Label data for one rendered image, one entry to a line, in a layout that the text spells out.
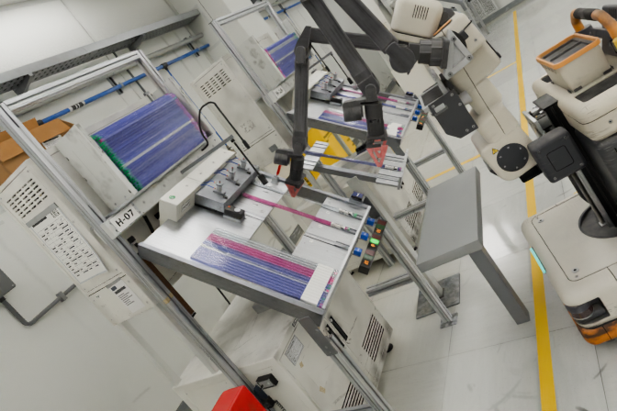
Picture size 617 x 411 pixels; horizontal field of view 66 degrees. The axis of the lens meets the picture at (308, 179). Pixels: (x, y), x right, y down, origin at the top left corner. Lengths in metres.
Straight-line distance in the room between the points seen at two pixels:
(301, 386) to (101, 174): 1.09
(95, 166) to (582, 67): 1.70
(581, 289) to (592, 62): 0.74
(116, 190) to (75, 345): 1.58
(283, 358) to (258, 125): 1.63
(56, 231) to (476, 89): 1.64
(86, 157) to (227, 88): 1.37
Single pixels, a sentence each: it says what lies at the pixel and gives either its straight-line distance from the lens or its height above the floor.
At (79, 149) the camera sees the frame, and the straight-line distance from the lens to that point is 1.94.
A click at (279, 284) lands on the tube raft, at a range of 1.70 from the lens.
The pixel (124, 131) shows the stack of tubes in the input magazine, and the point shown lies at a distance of 2.01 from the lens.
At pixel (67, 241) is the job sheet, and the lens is 2.08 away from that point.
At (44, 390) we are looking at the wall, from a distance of 3.22.
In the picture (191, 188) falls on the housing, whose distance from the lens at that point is 2.00.
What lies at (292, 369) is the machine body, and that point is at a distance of 1.95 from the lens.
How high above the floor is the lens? 1.42
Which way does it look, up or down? 12 degrees down
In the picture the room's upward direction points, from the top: 37 degrees counter-clockwise
